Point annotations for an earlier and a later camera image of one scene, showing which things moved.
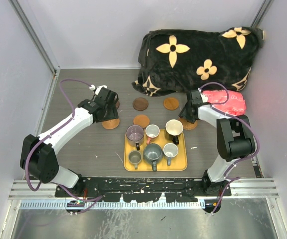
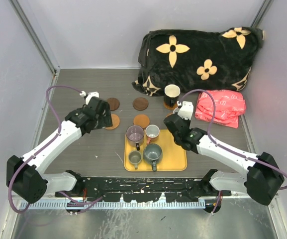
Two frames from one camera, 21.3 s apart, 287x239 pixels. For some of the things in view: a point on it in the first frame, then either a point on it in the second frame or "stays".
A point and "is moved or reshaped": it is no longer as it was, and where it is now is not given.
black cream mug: x=174 y=128 is moved or reshaped
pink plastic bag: x=235 y=105 stays
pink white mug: x=151 y=131 stays
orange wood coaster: x=142 y=120 stays
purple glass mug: x=135 y=135 stays
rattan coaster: x=188 y=126 is moved or reshaped
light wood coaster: x=171 y=103 stays
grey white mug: x=170 y=150 → x=176 y=109
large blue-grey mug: x=153 y=153 stays
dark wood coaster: x=140 y=103 stays
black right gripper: x=183 y=114 → x=187 y=121
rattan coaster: x=111 y=125 stays
